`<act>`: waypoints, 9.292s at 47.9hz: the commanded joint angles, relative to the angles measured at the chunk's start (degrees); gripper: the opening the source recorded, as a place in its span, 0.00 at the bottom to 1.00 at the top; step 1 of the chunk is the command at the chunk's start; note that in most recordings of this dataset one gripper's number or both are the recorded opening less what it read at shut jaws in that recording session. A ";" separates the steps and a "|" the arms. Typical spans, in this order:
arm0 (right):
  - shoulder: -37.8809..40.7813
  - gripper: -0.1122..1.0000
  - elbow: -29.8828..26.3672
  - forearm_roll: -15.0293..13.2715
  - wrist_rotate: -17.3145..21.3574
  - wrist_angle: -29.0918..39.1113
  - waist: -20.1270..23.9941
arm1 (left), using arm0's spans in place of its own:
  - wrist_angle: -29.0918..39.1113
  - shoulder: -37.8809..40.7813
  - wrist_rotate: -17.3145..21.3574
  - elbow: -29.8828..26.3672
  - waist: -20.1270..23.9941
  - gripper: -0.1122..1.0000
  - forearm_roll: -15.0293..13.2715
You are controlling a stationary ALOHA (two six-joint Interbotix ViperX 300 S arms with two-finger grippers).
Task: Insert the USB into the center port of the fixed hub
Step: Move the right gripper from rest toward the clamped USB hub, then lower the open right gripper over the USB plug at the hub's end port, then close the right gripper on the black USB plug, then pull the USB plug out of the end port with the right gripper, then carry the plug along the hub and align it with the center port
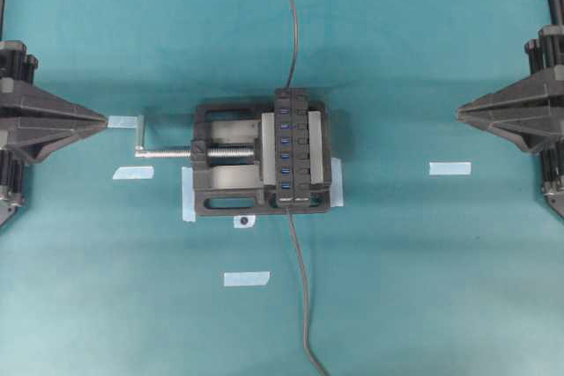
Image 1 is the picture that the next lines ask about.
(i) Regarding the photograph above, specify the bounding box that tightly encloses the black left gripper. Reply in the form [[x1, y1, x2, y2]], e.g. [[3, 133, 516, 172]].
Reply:
[[1, 41, 108, 207]]

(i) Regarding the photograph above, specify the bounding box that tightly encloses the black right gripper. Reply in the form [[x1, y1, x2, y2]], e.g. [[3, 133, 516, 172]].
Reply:
[[456, 26, 563, 195]]

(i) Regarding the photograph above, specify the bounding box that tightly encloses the black USB cable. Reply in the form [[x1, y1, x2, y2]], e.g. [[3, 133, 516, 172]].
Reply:
[[285, 207, 330, 376]]

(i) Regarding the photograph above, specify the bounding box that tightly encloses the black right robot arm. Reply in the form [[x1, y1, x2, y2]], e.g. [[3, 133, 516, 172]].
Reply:
[[456, 0, 563, 195]]

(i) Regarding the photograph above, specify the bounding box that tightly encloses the black multiport USB hub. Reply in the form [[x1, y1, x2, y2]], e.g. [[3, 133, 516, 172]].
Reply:
[[274, 89, 311, 208]]

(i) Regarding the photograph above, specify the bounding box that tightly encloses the blue tape under crank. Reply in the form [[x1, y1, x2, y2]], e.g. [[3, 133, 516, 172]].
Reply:
[[108, 115, 137, 129]]

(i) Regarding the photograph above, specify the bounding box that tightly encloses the blue tape left piece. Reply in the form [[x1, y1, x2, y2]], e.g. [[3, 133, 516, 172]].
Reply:
[[113, 166, 154, 181]]

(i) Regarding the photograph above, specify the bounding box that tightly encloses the blue tape piece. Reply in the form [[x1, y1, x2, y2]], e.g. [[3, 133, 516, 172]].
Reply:
[[113, 166, 154, 181], [429, 161, 472, 176], [224, 271, 271, 287]]

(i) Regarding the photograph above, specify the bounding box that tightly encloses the blue tape right piece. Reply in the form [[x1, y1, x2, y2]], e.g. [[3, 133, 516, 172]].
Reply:
[[429, 161, 472, 176]]

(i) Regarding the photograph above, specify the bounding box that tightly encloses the blue tape vise left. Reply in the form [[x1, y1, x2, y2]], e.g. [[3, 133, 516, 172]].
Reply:
[[182, 166, 197, 223]]

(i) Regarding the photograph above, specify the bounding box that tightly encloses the blue tape vise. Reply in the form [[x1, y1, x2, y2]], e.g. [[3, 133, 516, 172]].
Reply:
[[330, 158, 345, 208], [182, 166, 197, 223]]

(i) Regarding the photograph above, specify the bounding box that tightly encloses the black bench vise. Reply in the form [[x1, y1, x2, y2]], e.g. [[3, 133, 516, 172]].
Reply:
[[135, 92, 332, 217]]

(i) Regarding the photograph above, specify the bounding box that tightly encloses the blue tape vise right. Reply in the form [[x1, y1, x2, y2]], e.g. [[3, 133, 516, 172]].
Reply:
[[330, 158, 345, 208]]

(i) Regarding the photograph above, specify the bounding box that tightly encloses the black screw on tape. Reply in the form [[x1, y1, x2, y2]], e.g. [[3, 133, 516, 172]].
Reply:
[[233, 215, 256, 229]]

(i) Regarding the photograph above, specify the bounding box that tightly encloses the blue tape bottom piece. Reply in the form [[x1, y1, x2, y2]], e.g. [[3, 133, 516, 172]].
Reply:
[[224, 271, 271, 287]]

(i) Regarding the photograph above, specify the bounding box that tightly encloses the black hub power cable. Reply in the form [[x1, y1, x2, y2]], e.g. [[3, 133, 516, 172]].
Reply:
[[254, 0, 299, 90]]

